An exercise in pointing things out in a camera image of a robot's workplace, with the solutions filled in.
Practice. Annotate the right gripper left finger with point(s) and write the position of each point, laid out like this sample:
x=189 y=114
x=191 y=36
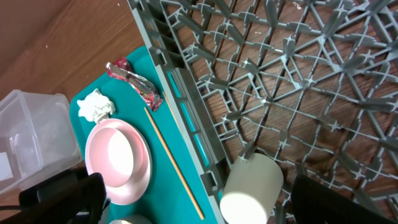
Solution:
x=72 y=196

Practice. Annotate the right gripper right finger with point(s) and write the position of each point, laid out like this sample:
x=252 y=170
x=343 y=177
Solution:
x=314 y=203

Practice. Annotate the white cup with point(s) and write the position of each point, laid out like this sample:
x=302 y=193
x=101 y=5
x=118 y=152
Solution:
x=251 y=190

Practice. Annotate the grey bowl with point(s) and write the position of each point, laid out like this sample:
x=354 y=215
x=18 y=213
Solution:
x=132 y=219

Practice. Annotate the red snack wrapper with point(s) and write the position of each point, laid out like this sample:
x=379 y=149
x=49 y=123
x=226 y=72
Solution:
x=121 y=70

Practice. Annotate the grey dishwasher rack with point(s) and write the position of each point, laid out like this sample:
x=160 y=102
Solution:
x=311 y=84

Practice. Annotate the pink plate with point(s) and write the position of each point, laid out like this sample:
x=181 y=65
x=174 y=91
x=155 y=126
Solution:
x=134 y=189

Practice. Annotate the pink bowl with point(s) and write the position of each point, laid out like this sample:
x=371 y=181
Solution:
x=115 y=155

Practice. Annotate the clear plastic bin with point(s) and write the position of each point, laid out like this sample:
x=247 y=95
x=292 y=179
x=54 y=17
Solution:
x=37 y=139

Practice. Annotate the crumpled white napkin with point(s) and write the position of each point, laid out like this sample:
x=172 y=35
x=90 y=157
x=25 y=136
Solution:
x=96 y=107

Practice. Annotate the teal serving tray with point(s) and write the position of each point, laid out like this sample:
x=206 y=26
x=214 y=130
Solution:
x=165 y=200

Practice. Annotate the left wooden chopstick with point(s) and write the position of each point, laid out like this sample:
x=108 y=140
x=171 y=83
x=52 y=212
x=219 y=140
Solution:
x=175 y=165

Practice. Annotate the wooden chopstick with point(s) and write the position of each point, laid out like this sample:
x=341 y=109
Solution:
x=170 y=108
x=175 y=165

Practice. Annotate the right wooden chopstick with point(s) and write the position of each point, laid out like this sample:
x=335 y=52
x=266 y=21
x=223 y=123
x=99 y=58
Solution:
x=170 y=108

